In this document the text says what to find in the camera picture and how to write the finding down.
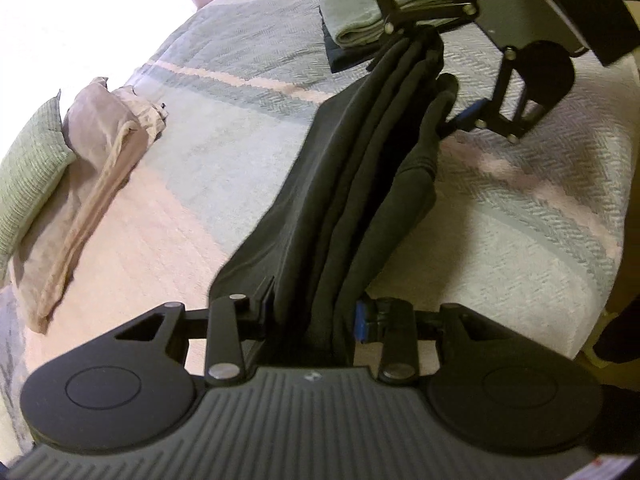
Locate black pants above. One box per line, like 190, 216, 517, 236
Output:
210, 27, 459, 367

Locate folded grey-green cloth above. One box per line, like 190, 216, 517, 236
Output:
316, 0, 452, 47

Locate folded dark cloth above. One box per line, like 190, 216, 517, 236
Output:
323, 23, 397, 74

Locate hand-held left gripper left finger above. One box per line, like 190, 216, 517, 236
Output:
115, 293, 277, 387

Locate folded beige cloth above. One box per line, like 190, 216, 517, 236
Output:
10, 77, 169, 334

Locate striped bed blanket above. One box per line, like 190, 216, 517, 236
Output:
0, 0, 640, 461

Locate green textured pillow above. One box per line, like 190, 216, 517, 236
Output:
0, 89, 77, 273

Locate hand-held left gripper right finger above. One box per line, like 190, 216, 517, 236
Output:
352, 296, 497, 384

